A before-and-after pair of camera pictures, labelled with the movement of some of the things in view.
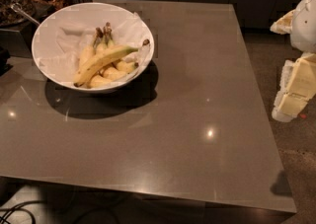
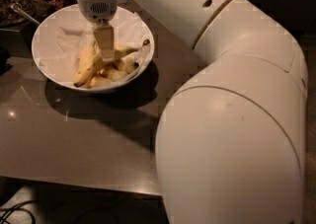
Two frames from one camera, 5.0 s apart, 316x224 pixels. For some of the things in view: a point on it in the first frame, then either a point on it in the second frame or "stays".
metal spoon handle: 18,8 stays
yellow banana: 100,81 stays
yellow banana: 126,66 stays
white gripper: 304,24 to 96,8
